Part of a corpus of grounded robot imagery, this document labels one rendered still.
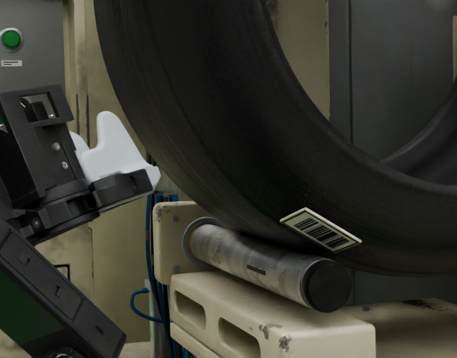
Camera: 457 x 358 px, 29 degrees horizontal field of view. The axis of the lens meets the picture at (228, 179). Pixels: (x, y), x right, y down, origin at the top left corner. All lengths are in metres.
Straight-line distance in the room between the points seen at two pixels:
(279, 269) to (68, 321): 0.34
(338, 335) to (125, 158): 0.28
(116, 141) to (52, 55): 0.81
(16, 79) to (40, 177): 0.88
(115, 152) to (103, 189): 0.06
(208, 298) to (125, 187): 0.42
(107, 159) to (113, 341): 0.12
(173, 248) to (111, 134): 0.51
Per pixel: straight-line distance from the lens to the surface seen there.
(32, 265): 0.49
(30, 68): 1.37
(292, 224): 0.76
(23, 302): 0.49
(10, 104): 0.50
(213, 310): 0.92
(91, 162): 0.54
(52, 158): 0.52
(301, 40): 1.15
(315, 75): 1.15
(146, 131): 0.87
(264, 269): 0.83
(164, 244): 1.06
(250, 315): 0.82
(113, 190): 0.52
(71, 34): 1.36
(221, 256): 0.95
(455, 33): 1.40
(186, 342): 1.02
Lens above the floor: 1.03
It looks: 3 degrees down
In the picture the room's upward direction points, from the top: 1 degrees counter-clockwise
